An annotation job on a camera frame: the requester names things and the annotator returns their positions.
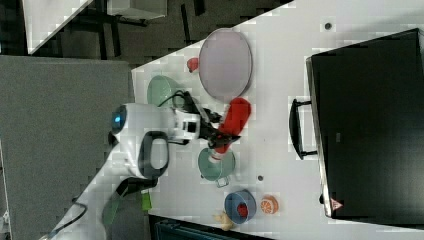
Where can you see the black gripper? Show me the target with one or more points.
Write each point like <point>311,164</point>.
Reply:
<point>216,139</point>

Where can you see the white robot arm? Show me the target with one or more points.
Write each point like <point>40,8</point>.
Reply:
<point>142,134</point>

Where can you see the black toaster oven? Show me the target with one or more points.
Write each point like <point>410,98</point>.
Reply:
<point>368,117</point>

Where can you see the green mug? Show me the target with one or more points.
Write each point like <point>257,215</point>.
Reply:
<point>214,170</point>

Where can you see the green oval colander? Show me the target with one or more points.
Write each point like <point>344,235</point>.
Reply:
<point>165,92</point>

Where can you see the toy strawberry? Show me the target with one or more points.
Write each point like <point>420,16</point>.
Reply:
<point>193,64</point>

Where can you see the grey round plate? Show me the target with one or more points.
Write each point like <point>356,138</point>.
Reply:
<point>225,64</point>

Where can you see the blue cup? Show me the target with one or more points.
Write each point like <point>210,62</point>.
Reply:
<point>231,202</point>

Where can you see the strawberry inside blue cup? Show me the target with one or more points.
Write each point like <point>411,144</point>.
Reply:
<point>242,210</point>

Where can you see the orange slice toy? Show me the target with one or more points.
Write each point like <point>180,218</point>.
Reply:
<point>269,204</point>

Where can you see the white side table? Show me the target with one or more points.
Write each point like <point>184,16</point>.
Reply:
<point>44,18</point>

